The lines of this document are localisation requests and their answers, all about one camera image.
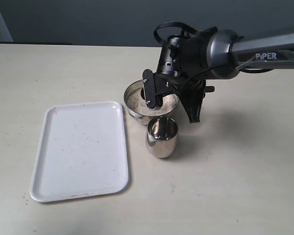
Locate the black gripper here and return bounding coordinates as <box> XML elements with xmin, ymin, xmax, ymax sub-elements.
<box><xmin>156</xmin><ymin>36</ymin><xmax>208</xmax><ymax>123</ymax></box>

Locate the brown wooden spoon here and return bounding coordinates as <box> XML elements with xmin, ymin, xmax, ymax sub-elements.
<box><xmin>140</xmin><ymin>86</ymin><xmax>215</xmax><ymax>99</ymax></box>

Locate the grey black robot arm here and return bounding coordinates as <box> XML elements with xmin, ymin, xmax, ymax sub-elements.
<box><xmin>155</xmin><ymin>27</ymin><xmax>294</xmax><ymax>123</ymax></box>

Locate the steel cup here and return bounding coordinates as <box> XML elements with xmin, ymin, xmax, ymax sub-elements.
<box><xmin>146</xmin><ymin>117</ymin><xmax>179</xmax><ymax>159</ymax></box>

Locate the steel bowl of rice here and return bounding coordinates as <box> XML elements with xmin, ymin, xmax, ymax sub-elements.
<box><xmin>123</xmin><ymin>80</ymin><xmax>179</xmax><ymax>125</ymax></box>

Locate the white rectangular tray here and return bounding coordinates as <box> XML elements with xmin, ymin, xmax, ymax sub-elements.
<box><xmin>30</xmin><ymin>101</ymin><xmax>129</xmax><ymax>203</ymax></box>

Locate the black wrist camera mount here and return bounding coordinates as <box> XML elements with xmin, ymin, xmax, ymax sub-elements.
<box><xmin>142</xmin><ymin>69</ymin><xmax>174</xmax><ymax>110</ymax></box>

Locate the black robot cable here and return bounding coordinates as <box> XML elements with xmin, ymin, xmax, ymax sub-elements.
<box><xmin>153</xmin><ymin>22</ymin><xmax>260</xmax><ymax>98</ymax></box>

